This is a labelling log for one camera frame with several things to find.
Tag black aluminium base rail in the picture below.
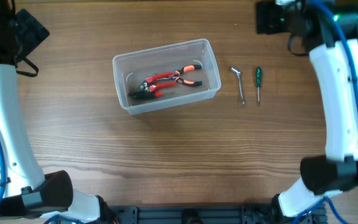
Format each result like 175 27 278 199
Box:
104 203 328 224

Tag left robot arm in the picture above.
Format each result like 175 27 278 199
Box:
0 1 120 223

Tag silver socket wrench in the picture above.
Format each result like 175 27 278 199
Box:
231 67 246 106

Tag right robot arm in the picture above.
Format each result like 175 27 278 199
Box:
255 1 358 223

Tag orange black needle-nose pliers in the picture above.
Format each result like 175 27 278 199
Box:
168 65 203 87

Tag black red handled screwdriver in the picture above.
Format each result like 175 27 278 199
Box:
132 91 175 100

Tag green handled screwdriver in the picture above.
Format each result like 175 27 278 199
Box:
255 67 262 104

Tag red handled snips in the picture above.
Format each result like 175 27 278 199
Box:
129 72 177 96

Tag clear plastic container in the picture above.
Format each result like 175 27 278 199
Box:
112 39 221 115

